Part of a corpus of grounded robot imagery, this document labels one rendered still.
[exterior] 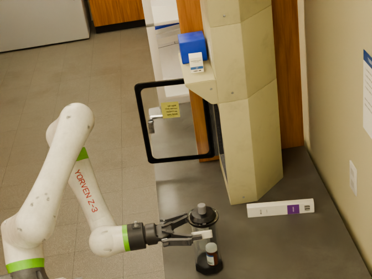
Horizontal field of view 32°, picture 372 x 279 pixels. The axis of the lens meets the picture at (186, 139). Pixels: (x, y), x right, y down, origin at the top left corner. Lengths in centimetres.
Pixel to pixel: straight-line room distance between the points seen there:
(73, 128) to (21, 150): 321
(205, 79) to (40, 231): 81
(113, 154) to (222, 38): 286
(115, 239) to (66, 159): 32
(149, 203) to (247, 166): 191
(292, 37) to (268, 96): 34
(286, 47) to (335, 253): 91
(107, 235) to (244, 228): 58
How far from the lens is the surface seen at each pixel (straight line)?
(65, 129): 224
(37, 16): 746
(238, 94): 242
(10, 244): 225
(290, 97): 289
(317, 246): 244
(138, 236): 222
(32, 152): 537
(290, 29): 277
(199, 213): 222
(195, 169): 292
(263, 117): 255
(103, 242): 223
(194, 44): 252
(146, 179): 467
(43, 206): 211
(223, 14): 229
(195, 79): 240
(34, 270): 224
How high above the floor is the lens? 250
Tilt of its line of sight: 30 degrees down
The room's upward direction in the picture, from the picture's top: 9 degrees counter-clockwise
